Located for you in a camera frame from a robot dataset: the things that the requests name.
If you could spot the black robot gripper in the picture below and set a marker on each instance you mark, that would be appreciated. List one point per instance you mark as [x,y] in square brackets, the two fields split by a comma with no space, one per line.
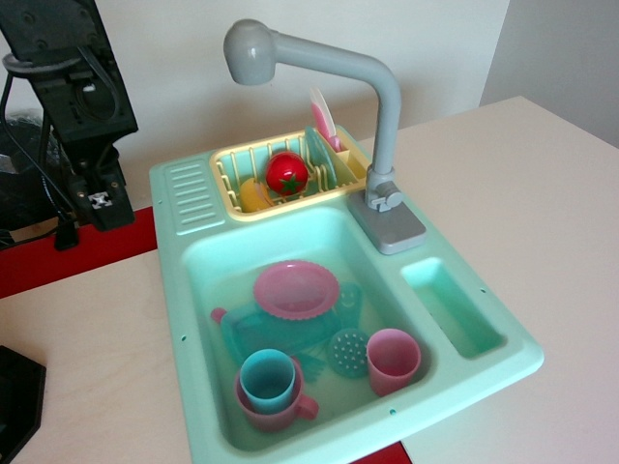
[62,49]

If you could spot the yellow dish drying rack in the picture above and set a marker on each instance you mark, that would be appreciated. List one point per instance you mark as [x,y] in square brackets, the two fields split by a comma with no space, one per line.
[232,166]

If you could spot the mint green toy sink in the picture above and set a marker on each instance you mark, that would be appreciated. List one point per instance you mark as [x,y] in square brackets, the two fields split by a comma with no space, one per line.
[471,344]

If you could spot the teal smiley spatula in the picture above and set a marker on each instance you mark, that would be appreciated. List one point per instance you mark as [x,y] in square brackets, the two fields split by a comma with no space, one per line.
[349,305]

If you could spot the grey toy faucet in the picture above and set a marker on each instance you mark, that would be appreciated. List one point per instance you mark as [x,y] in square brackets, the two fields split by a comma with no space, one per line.
[252,51]

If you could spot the red toy tomato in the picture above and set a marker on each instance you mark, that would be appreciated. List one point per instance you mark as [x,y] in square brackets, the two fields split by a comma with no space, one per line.
[286,174]

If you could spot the yellow toy cup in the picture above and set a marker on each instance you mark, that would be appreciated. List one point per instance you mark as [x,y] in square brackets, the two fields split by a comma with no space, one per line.
[254,196]

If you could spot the black base block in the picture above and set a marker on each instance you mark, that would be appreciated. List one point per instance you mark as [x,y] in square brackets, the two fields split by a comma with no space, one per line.
[22,400]

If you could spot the blue toy cup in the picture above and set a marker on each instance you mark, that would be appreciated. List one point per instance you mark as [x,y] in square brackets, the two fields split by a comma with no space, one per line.
[267,378]

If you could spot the pink utensil in rack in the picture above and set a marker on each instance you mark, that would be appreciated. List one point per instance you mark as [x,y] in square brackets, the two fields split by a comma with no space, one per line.
[323,119]

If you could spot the teal toy tray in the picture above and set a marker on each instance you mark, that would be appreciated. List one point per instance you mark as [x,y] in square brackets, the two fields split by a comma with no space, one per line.
[249,328]

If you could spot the teal toy fork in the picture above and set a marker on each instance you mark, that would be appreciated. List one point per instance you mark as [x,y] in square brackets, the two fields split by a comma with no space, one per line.
[313,363]

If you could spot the teal toy skimmer spoon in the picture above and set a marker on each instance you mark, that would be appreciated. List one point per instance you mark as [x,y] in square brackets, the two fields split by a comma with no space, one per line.
[347,353]

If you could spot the pink toy cup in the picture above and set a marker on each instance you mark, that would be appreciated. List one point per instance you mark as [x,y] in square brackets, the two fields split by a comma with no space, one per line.
[393,357]

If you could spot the pink toy plate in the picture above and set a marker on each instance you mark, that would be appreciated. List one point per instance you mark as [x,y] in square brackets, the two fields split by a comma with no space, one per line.
[296,290]

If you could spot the pink toy mug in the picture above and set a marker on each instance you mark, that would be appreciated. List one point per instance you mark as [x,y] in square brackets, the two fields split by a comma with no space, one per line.
[300,407]

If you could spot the teal plate in rack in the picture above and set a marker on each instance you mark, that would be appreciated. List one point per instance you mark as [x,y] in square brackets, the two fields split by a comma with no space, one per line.
[337,173]

